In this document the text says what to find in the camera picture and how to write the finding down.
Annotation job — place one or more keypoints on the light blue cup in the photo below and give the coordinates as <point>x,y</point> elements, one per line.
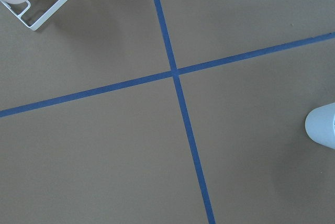
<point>319,125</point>

